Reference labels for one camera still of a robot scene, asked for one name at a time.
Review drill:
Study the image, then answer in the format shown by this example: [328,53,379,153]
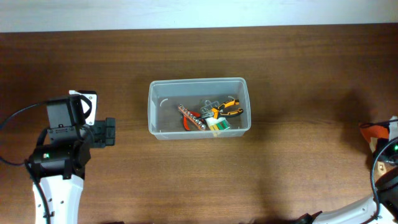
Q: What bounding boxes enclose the orange socket bit rail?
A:
[177,105,207,131]

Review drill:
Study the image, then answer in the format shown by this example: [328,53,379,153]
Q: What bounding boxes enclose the orange black needle nose pliers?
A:
[200,100,244,119]

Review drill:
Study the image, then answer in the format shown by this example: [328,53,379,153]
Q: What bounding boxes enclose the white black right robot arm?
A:
[293,138,397,224]

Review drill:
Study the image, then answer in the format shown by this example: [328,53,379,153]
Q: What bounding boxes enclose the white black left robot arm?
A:
[24,90,116,223]

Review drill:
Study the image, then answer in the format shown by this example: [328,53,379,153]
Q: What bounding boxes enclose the clear case of coloured plugs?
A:
[200,100,231,131]

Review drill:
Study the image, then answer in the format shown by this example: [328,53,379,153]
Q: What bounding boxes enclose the red scraper with wooden handle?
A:
[359,121,391,181]

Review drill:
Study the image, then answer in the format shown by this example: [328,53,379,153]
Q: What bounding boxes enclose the clear plastic storage container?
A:
[148,77,251,140]

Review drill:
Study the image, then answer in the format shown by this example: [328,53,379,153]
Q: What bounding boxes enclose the red handled small pliers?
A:
[182,111,203,131]

